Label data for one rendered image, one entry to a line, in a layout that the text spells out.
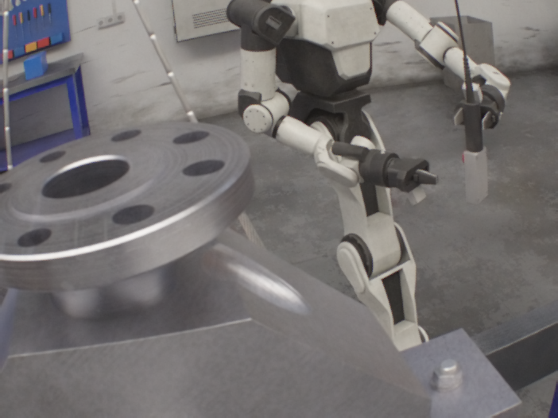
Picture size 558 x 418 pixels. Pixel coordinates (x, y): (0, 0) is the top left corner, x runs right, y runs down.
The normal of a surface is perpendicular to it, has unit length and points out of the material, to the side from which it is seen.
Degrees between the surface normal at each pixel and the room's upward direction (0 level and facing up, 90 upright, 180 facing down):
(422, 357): 0
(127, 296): 100
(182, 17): 90
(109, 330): 0
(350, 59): 91
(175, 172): 0
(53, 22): 90
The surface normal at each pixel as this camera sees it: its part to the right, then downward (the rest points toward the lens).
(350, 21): 0.62, 0.24
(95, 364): 0.22, 0.35
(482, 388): -0.14, -0.91
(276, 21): 0.57, 0.44
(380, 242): 0.44, -0.05
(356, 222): -0.84, 0.31
